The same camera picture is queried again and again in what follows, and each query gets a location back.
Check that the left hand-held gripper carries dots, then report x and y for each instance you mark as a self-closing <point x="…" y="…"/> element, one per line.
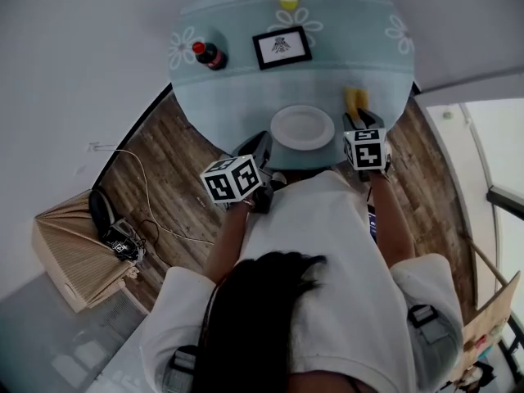
<point x="229" y="180"/>

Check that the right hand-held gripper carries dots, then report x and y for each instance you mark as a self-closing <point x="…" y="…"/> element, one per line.
<point x="368" y="152"/>

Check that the blurred yellow-brown object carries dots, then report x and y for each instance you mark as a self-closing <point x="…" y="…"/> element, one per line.
<point x="355" y="98"/>

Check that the white round plate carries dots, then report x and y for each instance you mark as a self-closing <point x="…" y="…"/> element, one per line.
<point x="303" y="127"/>

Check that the person's left forearm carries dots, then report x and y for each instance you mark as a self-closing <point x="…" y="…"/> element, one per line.
<point x="227" y="244"/>

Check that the person's right forearm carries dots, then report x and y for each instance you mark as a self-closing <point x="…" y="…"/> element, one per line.
<point x="393" y="223"/>

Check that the round table, light blue cloth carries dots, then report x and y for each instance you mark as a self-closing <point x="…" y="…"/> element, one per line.
<point x="245" y="96"/>

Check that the person's white shirt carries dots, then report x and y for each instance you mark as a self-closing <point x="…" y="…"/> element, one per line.
<point x="311" y="219"/>

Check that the black phone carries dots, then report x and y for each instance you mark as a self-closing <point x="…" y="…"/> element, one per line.
<point x="371" y="223"/>

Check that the dark cola bottle red cap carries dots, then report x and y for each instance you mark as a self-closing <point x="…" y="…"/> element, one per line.
<point x="210" y="57"/>

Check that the black headphones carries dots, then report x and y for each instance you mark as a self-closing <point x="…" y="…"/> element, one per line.
<point x="98" y="211"/>

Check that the wooden easel legs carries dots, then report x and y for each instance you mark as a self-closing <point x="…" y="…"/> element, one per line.
<point x="487" y="260"/>

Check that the cardboard box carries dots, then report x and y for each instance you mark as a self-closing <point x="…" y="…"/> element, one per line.
<point x="49" y="256"/>

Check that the wooden painting board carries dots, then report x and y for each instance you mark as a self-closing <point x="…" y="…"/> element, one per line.
<point x="487" y="322"/>

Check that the white window frame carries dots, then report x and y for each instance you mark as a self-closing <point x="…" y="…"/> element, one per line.
<point x="440" y="137"/>

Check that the black picture frame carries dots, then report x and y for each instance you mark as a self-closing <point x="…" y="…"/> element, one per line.
<point x="282" y="47"/>

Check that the white wall outlet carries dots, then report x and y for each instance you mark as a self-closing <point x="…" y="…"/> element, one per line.
<point x="93" y="147"/>

